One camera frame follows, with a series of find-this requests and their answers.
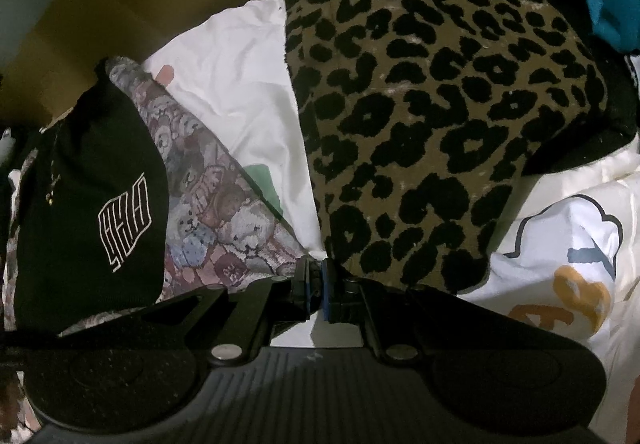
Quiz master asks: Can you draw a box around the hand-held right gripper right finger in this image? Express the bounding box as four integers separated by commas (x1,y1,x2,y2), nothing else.
321,258,481,367

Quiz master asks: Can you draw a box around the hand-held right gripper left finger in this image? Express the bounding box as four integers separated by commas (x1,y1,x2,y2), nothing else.
145,258,322,367

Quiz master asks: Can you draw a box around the leopard print garment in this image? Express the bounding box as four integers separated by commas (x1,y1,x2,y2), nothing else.
281,0,610,292

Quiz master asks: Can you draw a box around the black garment bear print lining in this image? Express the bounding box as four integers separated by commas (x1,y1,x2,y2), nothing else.
0,55,313,340

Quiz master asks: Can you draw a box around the white cartoon print bedsheet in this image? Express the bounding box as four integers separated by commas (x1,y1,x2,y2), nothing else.
142,0,640,430

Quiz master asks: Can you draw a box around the brown cardboard sheet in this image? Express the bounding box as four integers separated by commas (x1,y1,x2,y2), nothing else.
0,0,303,132

